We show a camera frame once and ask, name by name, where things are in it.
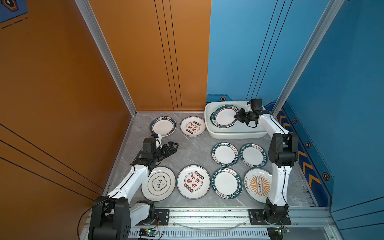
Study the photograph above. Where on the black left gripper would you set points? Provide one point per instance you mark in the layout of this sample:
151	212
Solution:
172	150

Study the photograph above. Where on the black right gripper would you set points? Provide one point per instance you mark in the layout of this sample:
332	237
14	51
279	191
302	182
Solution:
239	115

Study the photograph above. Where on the green red ring plate back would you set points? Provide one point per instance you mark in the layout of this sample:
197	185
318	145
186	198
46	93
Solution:
163	126

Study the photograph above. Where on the green red ring plate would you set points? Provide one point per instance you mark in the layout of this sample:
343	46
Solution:
224	116
163	126

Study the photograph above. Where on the white red text plate back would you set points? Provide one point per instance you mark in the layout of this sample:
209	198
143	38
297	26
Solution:
192	126

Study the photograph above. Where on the white red text plate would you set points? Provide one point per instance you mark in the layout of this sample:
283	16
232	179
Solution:
193	182
192	126

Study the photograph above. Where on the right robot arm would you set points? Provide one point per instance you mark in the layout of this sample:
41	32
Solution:
283	153

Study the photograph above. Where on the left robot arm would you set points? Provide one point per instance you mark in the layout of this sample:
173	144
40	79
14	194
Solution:
111	215

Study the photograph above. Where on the white plastic bin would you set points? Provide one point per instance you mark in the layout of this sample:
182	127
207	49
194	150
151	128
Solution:
237	131

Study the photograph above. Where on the green rim plate upper right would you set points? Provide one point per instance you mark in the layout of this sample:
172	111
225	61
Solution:
253	155

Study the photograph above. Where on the green rim plate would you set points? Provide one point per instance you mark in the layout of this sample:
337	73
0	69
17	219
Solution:
225	154
253	155
227	183

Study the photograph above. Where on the white flower outline plate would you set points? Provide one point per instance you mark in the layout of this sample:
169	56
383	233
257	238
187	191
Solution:
159	185

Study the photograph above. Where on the white red text plate front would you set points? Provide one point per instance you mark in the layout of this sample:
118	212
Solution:
193	182

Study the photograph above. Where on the green rim plate upper middle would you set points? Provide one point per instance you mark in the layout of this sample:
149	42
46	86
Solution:
225	154

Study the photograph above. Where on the green rim plate front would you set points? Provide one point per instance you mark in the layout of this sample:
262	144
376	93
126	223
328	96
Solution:
227	183

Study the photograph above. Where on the orange sunburst plate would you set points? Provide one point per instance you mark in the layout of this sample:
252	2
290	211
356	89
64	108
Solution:
258	184

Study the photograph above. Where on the green circuit board left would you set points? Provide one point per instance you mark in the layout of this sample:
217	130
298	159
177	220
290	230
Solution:
148	233

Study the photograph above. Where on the circuit board right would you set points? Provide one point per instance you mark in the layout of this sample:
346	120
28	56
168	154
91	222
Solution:
277	233

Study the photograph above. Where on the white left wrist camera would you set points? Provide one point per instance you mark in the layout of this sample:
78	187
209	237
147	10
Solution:
158	139

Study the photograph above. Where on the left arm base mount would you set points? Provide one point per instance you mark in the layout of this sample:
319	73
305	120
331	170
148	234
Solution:
159	215

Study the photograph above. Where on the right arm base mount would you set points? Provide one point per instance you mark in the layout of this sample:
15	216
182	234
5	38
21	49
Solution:
274	216

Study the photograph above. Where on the aluminium front rail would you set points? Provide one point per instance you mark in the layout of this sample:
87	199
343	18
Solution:
211	218

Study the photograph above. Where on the aluminium corner post right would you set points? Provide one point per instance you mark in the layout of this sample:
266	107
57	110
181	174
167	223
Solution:
316	37

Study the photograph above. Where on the aluminium corner post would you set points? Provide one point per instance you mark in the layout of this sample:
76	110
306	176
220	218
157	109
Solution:
101	42
316	37

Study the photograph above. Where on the aluminium corner post left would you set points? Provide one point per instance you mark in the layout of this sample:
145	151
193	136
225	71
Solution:
101	42

